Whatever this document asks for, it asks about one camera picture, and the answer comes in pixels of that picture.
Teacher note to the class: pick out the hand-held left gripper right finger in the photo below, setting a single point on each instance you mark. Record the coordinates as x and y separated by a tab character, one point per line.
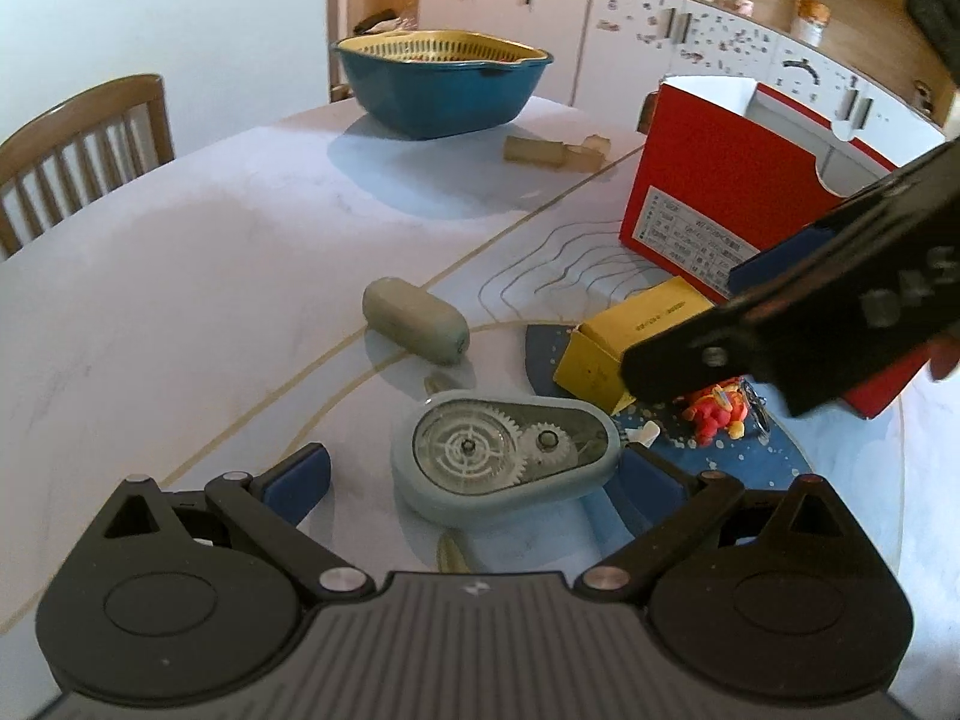
649	487

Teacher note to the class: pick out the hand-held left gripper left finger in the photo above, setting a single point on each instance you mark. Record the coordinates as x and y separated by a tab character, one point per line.
300	476

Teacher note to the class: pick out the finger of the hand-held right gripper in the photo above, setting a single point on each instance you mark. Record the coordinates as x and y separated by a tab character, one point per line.
780	259
697	349

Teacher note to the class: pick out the small yellow cardboard box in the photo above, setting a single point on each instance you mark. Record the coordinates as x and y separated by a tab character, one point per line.
600	364

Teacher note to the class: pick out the red and white cardboard box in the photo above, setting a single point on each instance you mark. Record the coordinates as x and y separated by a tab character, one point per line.
712	180

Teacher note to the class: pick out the mint green correction tape dispenser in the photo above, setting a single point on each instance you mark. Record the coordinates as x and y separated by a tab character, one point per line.
465	457

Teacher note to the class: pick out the person's right hand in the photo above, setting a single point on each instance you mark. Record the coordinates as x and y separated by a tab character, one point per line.
946	361

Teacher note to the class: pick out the small beige plastic piece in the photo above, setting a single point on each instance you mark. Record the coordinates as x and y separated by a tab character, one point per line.
436	382
454	553

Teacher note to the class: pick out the grey green capsule case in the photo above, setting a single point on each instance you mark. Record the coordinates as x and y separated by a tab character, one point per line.
412	319

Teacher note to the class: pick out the white speckled sideboard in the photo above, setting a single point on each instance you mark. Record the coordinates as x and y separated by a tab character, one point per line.
750	37

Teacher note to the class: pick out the orange lidded jar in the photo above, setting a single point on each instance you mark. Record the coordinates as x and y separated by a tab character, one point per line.
811	19

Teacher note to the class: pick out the dark cloth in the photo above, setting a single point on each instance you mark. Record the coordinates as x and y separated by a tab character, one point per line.
937	7

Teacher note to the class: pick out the blue plastic basin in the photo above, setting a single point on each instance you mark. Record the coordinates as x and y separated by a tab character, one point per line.
435	101

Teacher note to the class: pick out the yellow strainer basket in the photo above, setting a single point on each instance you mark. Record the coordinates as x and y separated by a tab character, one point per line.
420	51

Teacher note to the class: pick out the brown wooden slatted chair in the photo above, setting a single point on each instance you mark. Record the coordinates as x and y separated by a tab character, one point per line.
75	109

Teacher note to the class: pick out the entrance bench with clothes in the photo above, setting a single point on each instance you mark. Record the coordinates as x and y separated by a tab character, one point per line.
386	21

